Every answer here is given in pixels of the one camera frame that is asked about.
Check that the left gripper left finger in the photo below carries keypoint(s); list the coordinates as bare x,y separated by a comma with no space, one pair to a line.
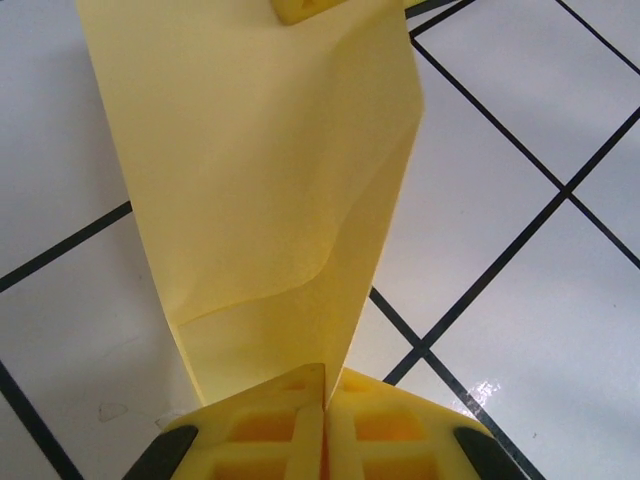
260,435

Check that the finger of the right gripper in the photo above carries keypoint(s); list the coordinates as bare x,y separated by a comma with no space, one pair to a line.
305,10

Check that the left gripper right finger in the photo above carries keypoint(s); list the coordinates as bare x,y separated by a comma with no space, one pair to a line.
395,435

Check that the yellow square paper sheet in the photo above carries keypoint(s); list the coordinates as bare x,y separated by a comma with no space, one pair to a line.
250,150

